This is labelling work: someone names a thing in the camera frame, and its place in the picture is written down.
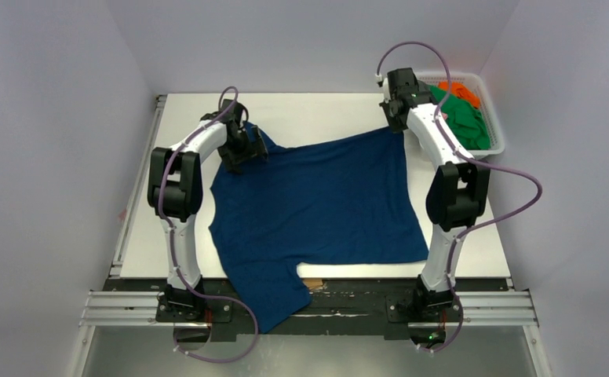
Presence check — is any dark blue t shirt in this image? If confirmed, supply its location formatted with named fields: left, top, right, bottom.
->
left=210, top=128, right=428, bottom=333

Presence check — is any white plastic laundry basket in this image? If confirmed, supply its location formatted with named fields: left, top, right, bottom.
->
left=407, top=72, right=505, bottom=166

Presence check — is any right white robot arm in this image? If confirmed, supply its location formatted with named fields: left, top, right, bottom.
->
left=379, top=68, right=490, bottom=320

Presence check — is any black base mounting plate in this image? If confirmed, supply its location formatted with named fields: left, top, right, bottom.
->
left=84, top=278, right=508, bottom=345

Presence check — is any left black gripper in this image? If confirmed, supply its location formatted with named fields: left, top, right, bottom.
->
left=218, top=126, right=266, bottom=174

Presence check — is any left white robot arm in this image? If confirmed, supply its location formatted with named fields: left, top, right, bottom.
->
left=147, top=99, right=268, bottom=321

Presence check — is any orange t shirt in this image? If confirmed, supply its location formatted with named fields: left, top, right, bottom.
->
left=437, top=81, right=481, bottom=109

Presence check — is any green t shirt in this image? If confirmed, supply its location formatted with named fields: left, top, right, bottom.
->
left=429, top=85, right=491, bottom=150

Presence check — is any aluminium frame rail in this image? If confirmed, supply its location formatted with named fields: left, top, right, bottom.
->
left=78, top=291, right=538, bottom=327

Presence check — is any brown tape piece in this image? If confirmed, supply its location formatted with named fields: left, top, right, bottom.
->
left=302, top=279, right=325, bottom=291

